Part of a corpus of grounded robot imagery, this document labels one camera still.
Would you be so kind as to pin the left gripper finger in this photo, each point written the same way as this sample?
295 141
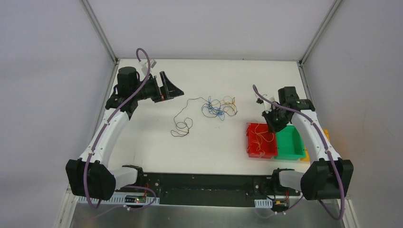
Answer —
160 91
168 89

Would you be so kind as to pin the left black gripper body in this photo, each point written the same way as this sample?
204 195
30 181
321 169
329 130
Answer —
160 88

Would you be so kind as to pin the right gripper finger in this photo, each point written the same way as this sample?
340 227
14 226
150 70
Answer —
281 120
269 118

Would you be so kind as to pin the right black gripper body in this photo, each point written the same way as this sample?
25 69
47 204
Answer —
273 119

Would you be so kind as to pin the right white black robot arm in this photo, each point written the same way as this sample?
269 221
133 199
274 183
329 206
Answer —
328 176

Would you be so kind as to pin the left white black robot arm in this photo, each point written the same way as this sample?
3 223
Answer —
89 175

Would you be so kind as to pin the red plastic bin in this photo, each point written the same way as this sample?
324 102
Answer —
261 142

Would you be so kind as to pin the green plastic bin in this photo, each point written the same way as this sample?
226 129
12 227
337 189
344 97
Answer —
290 145

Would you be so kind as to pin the yellow plastic bin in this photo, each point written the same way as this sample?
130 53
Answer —
306 157

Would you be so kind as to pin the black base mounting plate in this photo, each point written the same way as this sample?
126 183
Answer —
216 197

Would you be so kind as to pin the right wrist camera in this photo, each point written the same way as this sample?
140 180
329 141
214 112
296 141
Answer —
268 107

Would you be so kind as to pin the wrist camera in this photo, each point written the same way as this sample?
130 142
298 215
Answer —
144 66
268 107

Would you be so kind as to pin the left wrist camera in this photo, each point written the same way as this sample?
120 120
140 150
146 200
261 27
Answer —
144 66

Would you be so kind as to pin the aluminium frame rail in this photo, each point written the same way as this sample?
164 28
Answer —
102 186

